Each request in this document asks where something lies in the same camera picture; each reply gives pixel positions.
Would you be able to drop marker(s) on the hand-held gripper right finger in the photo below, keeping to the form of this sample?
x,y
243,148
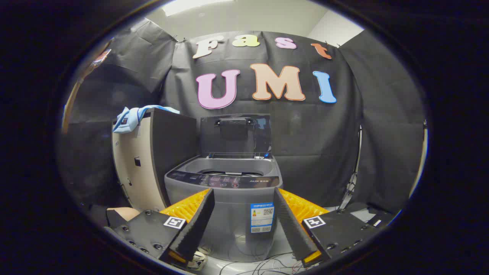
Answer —
x,y
292,229

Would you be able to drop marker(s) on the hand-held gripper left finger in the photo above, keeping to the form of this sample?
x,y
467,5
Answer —
x,y
193,229

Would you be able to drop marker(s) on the grey washing machine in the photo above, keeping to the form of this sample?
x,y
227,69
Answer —
x,y
229,214

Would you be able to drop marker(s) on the light blue shirt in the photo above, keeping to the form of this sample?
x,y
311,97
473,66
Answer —
x,y
131,116

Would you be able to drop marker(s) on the white shoe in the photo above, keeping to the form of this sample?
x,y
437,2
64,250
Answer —
x,y
198,260

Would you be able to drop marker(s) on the black light stand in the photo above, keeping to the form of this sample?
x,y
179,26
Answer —
x,y
352,183

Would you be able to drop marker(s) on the beige cabinet with dark sides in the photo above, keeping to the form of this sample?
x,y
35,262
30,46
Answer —
x,y
133,172

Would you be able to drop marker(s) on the black box on floor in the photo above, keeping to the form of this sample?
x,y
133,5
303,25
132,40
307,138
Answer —
x,y
376,219

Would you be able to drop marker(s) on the black backdrop cloth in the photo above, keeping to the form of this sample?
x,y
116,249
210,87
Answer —
x,y
305,126

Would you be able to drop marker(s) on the wooden pole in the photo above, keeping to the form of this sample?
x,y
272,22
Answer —
x,y
72,97

